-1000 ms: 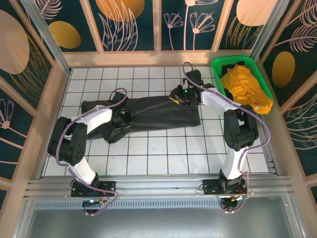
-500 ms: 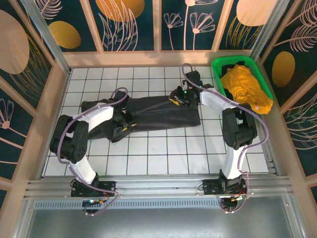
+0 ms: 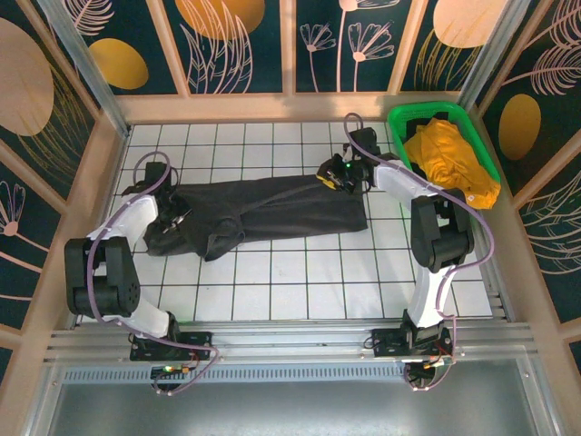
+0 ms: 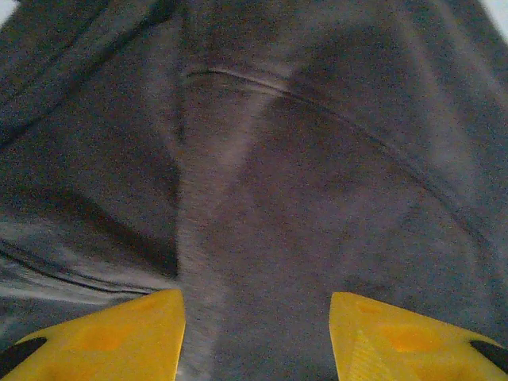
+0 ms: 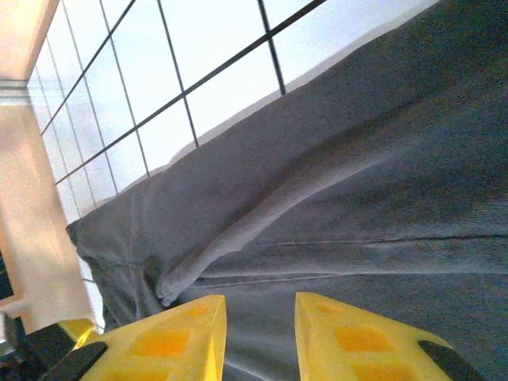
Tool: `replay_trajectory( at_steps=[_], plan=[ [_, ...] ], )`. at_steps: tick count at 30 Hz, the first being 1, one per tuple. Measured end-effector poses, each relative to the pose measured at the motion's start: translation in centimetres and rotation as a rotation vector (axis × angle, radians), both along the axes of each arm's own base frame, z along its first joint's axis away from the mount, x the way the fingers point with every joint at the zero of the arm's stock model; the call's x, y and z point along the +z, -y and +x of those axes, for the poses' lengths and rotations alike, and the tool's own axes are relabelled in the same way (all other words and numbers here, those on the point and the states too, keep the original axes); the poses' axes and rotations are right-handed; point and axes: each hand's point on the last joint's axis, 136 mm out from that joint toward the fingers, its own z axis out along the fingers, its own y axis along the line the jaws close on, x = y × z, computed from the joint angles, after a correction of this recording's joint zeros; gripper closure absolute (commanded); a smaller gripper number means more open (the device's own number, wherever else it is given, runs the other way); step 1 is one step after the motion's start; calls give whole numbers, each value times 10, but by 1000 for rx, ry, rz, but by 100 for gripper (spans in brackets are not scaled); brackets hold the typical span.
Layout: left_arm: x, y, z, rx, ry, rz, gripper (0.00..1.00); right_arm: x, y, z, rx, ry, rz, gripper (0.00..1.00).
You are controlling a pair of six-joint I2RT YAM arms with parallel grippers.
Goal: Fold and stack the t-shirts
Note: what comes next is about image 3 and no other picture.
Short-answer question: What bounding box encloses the yellow t-shirt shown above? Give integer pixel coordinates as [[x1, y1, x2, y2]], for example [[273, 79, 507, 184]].
[[402, 117, 501, 211]]

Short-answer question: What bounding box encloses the dark grey t-shirt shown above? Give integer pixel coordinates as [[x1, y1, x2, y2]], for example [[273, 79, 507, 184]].
[[143, 173, 369, 263]]

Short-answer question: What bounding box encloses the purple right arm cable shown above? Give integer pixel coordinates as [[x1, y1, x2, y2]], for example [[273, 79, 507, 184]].
[[343, 112, 496, 392]]

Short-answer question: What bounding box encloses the aluminium corner post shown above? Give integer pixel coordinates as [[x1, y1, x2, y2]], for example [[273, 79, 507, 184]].
[[36, 0, 133, 138], [457, 0, 524, 110]]

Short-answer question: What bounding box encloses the sheet metal tray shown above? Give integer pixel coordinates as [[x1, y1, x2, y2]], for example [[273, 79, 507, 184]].
[[26, 358, 564, 436]]

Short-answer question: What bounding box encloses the green plastic basket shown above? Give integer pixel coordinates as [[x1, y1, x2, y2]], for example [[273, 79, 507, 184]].
[[387, 101, 502, 201]]

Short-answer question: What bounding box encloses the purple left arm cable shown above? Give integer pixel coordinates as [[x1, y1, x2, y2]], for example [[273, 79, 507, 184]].
[[88, 152, 222, 396]]

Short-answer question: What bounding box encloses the perforated metal strip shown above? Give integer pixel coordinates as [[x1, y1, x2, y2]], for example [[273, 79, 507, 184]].
[[58, 364, 409, 385]]

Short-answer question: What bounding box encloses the aluminium mounting rail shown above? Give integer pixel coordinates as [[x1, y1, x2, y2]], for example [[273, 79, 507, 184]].
[[43, 319, 540, 365]]

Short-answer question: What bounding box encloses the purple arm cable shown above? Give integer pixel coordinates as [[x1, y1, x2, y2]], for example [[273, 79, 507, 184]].
[[88, 152, 222, 396], [343, 112, 496, 392]]

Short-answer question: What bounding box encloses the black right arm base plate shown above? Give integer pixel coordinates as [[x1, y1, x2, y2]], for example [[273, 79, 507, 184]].
[[370, 327, 456, 363]]

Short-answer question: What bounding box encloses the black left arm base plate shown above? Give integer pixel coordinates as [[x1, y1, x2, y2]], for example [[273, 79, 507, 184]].
[[129, 330, 215, 362]]

